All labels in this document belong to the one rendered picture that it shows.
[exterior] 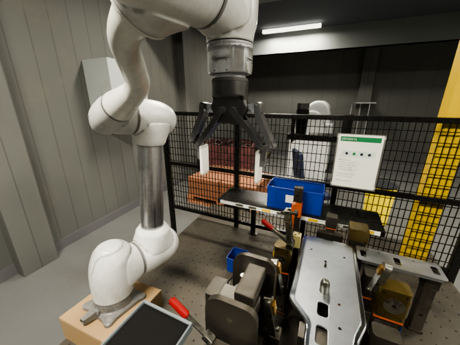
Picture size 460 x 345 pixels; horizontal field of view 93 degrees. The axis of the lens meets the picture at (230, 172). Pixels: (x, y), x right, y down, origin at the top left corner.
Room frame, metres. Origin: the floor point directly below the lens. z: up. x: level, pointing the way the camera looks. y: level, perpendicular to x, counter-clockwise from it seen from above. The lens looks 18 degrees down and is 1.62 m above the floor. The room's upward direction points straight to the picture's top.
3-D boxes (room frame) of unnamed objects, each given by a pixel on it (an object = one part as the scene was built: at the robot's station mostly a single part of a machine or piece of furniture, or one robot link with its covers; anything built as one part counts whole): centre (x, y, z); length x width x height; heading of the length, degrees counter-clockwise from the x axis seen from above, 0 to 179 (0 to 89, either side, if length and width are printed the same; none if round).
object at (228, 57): (0.48, 0.00, 1.69); 0.09 x 0.09 x 0.06
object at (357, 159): (1.16, -0.70, 1.30); 0.23 x 0.02 x 0.31; 65
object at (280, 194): (1.17, -0.38, 1.10); 0.30 x 0.17 x 0.13; 66
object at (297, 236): (0.82, -0.29, 0.88); 0.04 x 0.04 x 0.37; 65
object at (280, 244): (0.77, -0.21, 0.87); 0.10 x 0.07 x 0.35; 65
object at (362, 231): (0.89, -0.61, 0.88); 0.08 x 0.08 x 0.36; 65
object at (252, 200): (1.17, -0.38, 1.02); 0.90 x 0.22 x 0.03; 65
